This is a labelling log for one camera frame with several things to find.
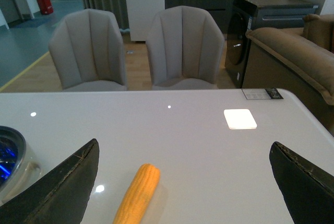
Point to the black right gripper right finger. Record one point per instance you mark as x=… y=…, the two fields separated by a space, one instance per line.
x=306 y=188

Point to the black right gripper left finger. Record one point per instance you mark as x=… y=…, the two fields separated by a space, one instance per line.
x=62 y=195

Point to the yellow corn cob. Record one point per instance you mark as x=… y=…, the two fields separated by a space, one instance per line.
x=138 y=195

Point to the white electric cooking pot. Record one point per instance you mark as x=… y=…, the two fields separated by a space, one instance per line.
x=19 y=166

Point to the table label sticker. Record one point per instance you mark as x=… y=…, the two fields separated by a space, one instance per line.
x=261 y=94

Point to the brown sofa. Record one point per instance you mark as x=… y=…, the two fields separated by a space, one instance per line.
x=299 y=60

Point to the left beige upholstered chair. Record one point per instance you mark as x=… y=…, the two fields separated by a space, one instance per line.
x=88 y=52

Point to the beige upholstered chair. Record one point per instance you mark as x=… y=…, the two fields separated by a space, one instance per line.
x=185 y=48
x=88 y=52

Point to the right beige upholstered chair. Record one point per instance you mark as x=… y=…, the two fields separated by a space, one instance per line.
x=185 y=48

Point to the red fire extinguisher box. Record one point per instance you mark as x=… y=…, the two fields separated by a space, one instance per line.
x=45 y=7

